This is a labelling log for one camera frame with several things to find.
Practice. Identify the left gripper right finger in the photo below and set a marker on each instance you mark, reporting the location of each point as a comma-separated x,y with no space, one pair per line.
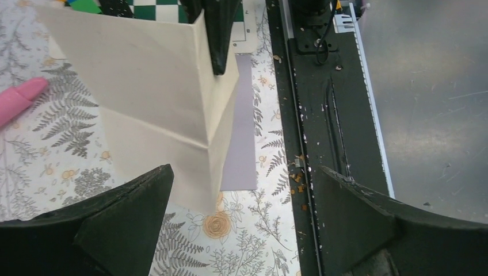
364,232

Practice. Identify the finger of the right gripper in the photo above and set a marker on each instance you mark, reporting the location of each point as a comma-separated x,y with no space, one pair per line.
192,9
219,17

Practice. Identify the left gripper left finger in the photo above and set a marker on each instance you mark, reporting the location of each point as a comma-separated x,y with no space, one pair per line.
112,233

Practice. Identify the green white chessboard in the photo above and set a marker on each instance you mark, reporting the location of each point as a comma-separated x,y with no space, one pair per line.
244,30

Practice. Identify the black microphone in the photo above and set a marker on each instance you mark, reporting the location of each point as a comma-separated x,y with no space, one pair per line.
117,8

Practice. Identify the floral table mat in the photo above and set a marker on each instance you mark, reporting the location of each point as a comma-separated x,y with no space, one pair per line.
55,154

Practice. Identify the teal block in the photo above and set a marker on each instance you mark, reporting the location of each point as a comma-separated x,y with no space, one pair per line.
86,6

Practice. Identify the pink toy microphone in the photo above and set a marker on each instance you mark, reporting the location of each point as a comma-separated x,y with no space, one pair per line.
16,99

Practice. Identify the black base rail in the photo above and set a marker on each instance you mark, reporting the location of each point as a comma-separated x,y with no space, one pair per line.
328,113

